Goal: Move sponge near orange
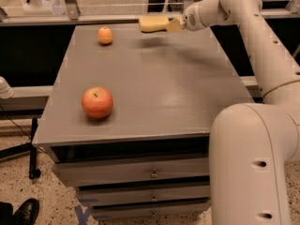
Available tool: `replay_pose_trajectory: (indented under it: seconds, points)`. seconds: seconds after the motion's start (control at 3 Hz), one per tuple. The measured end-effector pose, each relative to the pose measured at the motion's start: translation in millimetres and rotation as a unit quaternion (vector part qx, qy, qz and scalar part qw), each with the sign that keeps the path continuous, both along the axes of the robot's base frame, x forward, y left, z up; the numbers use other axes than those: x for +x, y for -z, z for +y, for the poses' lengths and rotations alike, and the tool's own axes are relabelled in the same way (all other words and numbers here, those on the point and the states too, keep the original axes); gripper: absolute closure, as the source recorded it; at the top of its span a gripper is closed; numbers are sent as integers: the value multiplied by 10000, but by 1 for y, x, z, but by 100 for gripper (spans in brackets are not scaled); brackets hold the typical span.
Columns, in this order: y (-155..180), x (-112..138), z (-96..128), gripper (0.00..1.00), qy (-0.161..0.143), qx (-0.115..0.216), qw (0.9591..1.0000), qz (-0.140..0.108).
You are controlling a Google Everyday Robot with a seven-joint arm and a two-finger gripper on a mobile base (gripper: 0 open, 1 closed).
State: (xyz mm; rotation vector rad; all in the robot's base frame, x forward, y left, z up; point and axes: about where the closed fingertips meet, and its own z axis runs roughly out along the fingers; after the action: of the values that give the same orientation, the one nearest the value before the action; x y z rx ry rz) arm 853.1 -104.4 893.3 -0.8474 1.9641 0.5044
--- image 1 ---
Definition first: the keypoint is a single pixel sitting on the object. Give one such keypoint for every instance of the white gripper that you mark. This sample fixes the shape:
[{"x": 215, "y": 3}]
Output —
[{"x": 190, "y": 19}]

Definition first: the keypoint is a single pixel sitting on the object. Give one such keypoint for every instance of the yellow sponge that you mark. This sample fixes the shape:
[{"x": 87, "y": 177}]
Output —
[{"x": 150, "y": 24}]

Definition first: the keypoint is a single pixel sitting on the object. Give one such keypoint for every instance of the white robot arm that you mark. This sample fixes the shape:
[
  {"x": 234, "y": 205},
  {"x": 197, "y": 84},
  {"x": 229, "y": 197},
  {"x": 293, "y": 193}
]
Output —
[{"x": 250, "y": 143}]

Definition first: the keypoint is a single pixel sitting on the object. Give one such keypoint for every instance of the small orange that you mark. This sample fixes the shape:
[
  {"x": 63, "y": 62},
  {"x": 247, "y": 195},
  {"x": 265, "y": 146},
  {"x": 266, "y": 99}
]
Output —
[{"x": 105, "y": 35}]

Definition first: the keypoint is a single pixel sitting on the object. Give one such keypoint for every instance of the red apple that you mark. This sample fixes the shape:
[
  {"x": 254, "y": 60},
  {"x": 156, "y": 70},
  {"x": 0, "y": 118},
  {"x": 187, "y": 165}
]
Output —
[{"x": 97, "y": 102}]

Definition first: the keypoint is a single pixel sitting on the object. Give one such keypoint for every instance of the grey drawer cabinet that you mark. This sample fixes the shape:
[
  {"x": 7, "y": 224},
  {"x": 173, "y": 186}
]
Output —
[{"x": 167, "y": 90}]

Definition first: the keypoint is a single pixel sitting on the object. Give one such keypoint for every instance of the top grey drawer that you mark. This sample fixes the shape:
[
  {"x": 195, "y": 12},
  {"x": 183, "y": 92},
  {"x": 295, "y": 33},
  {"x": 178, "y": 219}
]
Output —
[{"x": 95, "y": 173}]

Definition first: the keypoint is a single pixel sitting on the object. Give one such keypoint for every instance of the grey drawer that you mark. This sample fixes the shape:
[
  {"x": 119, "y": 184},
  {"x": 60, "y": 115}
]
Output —
[
  {"x": 90, "y": 198},
  {"x": 95, "y": 173},
  {"x": 149, "y": 209}
]

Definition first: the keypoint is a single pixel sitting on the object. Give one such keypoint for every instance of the white cylindrical object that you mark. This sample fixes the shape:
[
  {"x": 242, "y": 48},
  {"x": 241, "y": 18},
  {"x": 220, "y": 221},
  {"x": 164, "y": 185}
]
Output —
[{"x": 6, "y": 90}]

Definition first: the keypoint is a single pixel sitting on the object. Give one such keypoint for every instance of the middle grey drawer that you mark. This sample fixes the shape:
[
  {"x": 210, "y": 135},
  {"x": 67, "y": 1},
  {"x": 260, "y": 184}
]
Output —
[{"x": 90, "y": 198}]

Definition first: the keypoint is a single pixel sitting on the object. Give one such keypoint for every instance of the black tripod stand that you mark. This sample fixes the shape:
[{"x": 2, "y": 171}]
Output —
[{"x": 34, "y": 171}]

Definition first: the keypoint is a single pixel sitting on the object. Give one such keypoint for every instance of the bottom grey drawer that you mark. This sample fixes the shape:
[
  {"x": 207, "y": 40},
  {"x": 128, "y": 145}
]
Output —
[{"x": 149, "y": 209}]

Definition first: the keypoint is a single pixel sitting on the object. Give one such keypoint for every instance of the black shoe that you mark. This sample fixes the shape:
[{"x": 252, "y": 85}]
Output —
[{"x": 27, "y": 213}]

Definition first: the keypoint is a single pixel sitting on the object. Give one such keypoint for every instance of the metal frame rail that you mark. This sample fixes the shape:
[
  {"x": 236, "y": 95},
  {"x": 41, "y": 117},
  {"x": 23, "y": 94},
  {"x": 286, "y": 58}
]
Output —
[{"x": 43, "y": 11}]

